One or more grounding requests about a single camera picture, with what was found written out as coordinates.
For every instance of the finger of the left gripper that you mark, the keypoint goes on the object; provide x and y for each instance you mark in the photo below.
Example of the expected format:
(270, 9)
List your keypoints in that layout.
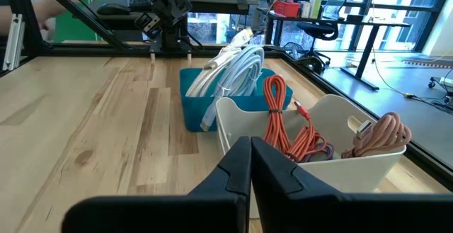
(198, 211)
(318, 211)

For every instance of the person's forearm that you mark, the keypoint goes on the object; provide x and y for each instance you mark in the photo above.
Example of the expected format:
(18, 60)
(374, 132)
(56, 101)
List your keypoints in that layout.
(16, 18)

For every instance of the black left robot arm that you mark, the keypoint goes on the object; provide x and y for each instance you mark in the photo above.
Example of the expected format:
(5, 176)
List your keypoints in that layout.
(170, 3)

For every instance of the white plastic bin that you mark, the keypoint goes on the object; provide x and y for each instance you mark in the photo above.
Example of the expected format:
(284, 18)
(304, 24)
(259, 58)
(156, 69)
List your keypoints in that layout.
(336, 176)

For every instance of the teal plastic bin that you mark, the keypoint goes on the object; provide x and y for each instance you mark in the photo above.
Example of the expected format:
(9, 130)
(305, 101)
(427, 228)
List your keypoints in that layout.
(198, 112)

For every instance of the black office chair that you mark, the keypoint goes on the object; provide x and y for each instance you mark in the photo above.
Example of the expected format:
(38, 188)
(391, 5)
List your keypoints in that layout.
(318, 29)

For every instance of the black desk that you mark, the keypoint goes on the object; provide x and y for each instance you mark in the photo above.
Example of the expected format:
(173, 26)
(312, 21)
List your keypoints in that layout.
(371, 24)

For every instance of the red box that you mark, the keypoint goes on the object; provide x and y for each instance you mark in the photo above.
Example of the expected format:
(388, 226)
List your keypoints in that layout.
(286, 8)

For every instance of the grey desk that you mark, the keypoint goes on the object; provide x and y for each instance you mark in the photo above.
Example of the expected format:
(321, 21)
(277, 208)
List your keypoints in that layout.
(219, 4)

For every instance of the black keyboard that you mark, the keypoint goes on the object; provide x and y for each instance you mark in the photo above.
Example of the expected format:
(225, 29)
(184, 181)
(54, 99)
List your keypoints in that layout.
(139, 1)

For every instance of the black computer mouse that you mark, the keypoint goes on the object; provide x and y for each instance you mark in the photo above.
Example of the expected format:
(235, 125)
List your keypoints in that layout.
(113, 9)

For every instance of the green board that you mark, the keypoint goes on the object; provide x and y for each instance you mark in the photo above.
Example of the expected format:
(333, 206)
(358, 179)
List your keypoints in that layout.
(74, 27)

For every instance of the person's hand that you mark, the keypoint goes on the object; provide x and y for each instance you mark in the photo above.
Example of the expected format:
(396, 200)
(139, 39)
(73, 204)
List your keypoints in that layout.
(49, 11)

